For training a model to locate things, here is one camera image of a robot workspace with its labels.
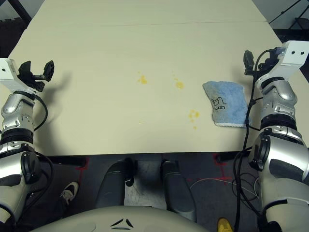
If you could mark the yellow liquid spill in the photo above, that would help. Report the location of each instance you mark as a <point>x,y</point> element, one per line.
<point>193,113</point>
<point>179,84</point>
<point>143,81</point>

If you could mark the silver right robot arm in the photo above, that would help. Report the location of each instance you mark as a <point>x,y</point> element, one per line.
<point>280,96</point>

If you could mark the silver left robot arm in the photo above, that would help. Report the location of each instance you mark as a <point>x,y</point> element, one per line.
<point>14,106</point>

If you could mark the blue fluffy rag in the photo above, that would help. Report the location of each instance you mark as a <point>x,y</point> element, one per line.
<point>231,101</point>

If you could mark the grey robot torso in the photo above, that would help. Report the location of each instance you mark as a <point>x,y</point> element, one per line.
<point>120,217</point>

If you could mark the dark grey robot leg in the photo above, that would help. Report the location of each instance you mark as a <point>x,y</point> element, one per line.
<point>111,186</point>
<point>176,186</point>

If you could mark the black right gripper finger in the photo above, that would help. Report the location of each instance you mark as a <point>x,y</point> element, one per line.
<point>272,53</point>
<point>249,61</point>

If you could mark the black metal frame bar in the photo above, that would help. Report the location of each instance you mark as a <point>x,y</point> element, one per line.
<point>24,9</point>

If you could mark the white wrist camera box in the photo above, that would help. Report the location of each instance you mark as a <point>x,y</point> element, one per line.
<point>7,72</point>
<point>294,54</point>

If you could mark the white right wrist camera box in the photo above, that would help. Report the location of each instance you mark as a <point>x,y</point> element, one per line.
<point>294,54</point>

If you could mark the black tripod stand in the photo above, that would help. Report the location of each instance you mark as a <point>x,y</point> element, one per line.
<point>299,23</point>

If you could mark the yellow floor object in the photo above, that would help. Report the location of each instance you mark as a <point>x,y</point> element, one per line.
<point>224,226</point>

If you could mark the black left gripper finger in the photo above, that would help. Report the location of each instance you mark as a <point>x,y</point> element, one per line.
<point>25,70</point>
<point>49,70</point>

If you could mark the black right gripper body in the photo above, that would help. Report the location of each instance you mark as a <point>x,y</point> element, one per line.
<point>265,65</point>

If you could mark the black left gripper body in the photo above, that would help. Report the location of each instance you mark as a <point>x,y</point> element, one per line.
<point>36,82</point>

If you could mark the white bystander sneaker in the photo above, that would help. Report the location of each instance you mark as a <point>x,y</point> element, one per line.
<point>70,189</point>

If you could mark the dark grey robot left leg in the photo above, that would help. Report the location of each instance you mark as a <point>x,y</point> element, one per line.
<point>111,186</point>

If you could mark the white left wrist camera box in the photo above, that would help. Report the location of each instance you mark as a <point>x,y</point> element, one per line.
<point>7,72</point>

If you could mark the dark grey robot right leg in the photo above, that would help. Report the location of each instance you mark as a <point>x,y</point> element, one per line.
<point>176,186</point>

